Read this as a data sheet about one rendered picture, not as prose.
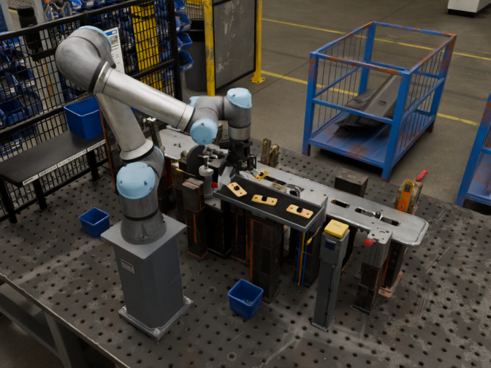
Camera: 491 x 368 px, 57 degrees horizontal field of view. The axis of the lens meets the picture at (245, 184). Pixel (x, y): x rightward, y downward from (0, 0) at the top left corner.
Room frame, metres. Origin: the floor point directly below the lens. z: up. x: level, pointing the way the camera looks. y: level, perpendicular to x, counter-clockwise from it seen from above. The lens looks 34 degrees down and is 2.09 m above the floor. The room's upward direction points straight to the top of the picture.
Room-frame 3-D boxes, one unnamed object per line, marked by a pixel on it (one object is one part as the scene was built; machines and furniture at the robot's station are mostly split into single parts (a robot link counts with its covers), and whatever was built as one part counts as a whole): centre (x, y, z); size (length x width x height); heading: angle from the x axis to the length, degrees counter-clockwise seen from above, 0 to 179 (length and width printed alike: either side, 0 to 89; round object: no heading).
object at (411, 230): (1.68, -0.09, 1.00); 1.38 x 0.22 x 0.02; 56
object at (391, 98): (3.79, -1.18, 0.47); 1.20 x 0.80 x 0.95; 144
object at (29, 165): (2.01, 0.79, 1.02); 0.90 x 0.22 x 0.03; 146
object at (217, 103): (1.31, 0.12, 1.48); 0.11 x 0.11 x 0.08; 0
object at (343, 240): (1.13, -0.29, 0.92); 0.08 x 0.08 x 0.44; 56
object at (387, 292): (1.34, -0.59, 0.84); 0.18 x 0.06 x 0.29; 146
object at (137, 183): (1.20, 0.34, 1.27); 0.13 x 0.12 x 0.14; 0
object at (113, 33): (2.33, 0.72, 1.30); 0.23 x 0.02 x 0.31; 146
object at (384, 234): (1.22, -0.47, 0.88); 0.11 x 0.10 x 0.36; 146
